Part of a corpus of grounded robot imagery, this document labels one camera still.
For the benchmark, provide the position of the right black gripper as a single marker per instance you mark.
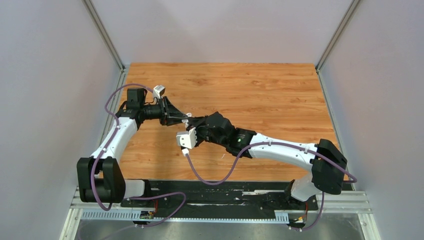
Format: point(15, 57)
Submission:
point(197, 123)

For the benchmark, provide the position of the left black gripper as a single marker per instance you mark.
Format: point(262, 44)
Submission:
point(170, 115)

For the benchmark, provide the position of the white earbud charging case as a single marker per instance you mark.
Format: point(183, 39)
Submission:
point(187, 118)

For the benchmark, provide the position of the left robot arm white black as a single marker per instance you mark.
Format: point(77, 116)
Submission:
point(100, 179)

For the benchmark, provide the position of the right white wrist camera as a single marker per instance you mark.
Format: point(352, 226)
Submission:
point(186, 140)

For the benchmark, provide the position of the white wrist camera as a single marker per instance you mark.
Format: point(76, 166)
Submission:
point(186, 140)
point(158, 91)

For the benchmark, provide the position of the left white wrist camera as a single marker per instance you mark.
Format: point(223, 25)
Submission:
point(158, 91)

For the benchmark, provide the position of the aluminium frame rail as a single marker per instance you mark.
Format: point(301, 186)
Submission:
point(347, 203)

